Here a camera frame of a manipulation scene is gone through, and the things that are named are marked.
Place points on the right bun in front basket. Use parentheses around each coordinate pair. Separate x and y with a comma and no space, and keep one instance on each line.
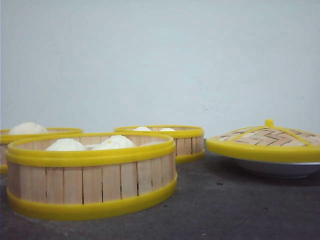
(114,142)

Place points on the front bamboo steamer basket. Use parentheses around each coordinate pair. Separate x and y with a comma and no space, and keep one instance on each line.
(90,184)

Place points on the left bun in middle basket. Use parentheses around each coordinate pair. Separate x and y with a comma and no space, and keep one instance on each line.
(142,129)

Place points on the white plate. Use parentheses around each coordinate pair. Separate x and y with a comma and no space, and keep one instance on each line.
(277,169)

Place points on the left bun in front basket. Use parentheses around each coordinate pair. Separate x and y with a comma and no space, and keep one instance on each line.
(66,144)

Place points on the woven bamboo steamer lid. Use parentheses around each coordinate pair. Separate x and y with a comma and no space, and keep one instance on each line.
(268,143)

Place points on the right bun in middle basket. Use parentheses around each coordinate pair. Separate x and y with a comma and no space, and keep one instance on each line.
(167,129)

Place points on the large bun in left basket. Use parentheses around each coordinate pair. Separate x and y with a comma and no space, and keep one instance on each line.
(27,128)

